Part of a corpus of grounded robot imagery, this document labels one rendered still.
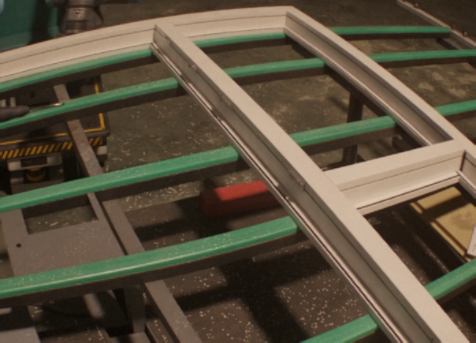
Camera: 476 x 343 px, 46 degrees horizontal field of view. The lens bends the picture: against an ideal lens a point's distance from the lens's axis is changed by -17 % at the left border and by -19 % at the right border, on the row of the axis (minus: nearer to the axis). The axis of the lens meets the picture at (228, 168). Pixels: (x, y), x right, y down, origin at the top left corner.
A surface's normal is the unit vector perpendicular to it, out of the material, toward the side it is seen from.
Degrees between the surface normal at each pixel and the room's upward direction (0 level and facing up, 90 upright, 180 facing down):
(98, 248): 0
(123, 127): 0
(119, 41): 90
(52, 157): 90
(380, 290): 90
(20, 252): 0
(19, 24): 90
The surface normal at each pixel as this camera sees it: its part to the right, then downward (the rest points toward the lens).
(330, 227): -0.91, 0.18
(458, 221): 0.04, -0.84
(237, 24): 0.40, 0.51
